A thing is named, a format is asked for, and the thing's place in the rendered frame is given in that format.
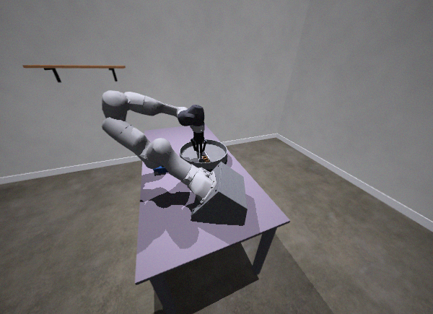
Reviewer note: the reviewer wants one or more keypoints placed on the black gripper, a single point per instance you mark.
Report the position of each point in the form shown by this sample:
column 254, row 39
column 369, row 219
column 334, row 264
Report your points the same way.
column 199, row 138

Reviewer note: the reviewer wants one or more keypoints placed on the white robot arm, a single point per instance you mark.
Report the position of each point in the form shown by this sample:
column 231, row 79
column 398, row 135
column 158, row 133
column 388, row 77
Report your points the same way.
column 158, row 153

